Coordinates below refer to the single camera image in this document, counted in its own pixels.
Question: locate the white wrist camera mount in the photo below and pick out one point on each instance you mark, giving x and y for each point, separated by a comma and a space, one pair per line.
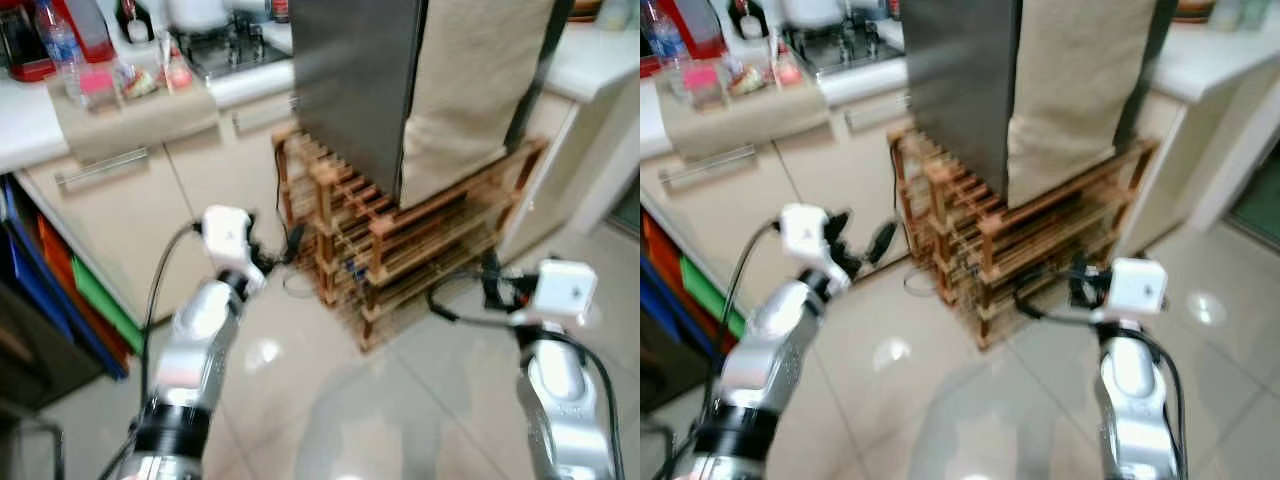
1138, 288
565, 290
227, 238
803, 235

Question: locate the mini fridge door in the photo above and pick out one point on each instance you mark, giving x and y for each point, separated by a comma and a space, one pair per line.
1150, 75
541, 75

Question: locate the clear blue-capped water bottle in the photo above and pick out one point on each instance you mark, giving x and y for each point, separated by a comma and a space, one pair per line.
662, 40
62, 50

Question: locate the clear snack packet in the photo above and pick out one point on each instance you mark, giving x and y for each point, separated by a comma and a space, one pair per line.
138, 82
748, 80

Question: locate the wooden slatted rack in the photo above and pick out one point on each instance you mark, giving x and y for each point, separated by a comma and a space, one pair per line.
990, 235
380, 235

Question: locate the dark counter bottle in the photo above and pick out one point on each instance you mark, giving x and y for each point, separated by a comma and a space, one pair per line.
135, 20
745, 18

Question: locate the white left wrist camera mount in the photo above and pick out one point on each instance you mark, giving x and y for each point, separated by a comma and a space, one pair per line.
803, 235
227, 238

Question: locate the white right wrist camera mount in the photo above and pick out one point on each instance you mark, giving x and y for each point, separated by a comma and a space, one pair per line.
565, 290
1138, 288

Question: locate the red snack packet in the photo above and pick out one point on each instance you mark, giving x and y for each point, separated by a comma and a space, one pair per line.
178, 72
788, 68

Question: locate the green board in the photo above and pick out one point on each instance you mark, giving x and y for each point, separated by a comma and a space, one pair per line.
710, 290
105, 300

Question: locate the blue board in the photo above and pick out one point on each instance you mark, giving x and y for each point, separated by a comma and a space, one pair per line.
665, 295
30, 270

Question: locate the beige cloth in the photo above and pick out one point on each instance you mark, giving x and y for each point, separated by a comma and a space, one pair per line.
470, 90
1075, 90

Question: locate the white pot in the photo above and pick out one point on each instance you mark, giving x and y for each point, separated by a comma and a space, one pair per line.
815, 10
195, 12

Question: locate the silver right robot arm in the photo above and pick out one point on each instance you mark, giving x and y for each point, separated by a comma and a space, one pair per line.
1130, 385
555, 385

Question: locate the dark storage shelf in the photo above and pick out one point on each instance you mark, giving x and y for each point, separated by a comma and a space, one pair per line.
655, 365
30, 360

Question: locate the brown bowl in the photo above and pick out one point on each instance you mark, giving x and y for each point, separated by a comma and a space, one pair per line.
583, 8
1195, 8

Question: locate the beige counter towel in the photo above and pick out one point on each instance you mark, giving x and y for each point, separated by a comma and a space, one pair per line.
740, 120
130, 125

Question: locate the red kitchen appliance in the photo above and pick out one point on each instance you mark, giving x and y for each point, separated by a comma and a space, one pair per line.
648, 67
25, 50

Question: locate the dark green glass door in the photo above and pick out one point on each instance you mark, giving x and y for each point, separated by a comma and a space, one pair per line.
1260, 200
630, 210

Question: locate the pink packet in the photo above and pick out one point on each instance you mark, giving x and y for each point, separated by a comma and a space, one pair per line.
700, 82
97, 85

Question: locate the grey mini fridge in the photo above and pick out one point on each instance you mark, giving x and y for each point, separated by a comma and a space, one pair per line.
950, 80
350, 80

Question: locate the orange board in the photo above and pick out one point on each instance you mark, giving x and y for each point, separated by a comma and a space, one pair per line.
70, 280
662, 240

